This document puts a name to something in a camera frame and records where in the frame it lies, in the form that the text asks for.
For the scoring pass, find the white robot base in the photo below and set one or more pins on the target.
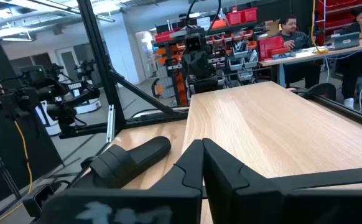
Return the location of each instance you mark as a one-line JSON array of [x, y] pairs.
[[52, 127], [89, 107]]

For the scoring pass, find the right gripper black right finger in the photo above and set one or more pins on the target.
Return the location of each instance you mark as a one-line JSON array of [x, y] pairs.
[[246, 202]]

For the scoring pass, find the red parts bin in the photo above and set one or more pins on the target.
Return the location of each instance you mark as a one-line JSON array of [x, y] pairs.
[[250, 15], [234, 18], [271, 46]]

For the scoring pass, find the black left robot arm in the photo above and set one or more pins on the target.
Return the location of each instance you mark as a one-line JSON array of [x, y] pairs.
[[202, 84]]

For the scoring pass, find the cardboard box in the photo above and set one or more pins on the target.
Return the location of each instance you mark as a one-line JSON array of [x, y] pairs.
[[272, 28]]

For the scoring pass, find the light wooden desk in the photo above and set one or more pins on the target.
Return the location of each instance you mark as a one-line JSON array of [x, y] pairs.
[[308, 56]]

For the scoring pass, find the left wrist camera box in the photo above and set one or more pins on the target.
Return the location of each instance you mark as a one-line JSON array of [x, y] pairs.
[[195, 43]]

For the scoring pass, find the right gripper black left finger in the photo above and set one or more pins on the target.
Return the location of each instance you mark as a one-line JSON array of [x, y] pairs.
[[122, 208]]

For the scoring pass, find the black rubber slide sandal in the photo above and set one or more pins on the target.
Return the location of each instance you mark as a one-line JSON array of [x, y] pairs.
[[143, 152]]

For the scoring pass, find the black aluminium rig frame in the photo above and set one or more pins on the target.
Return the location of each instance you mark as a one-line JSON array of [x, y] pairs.
[[100, 62]]

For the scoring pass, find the parts rack with bins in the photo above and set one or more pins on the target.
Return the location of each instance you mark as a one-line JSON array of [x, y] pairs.
[[230, 53]]

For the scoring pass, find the small black box device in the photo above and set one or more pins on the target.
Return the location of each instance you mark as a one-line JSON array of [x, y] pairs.
[[41, 200]]

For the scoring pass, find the black background robot arm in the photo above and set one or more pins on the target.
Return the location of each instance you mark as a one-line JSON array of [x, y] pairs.
[[66, 104], [25, 93]]

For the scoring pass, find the silver metal bracket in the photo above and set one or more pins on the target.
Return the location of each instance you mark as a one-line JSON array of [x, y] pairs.
[[110, 124]]

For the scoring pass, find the red storage rack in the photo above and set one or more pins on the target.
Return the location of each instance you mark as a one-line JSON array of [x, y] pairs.
[[339, 21]]

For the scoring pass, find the person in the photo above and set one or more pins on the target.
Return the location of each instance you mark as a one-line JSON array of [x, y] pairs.
[[349, 77], [293, 39]]

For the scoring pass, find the black panel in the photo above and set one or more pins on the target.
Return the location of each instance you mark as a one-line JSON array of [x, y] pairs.
[[0, 124]]

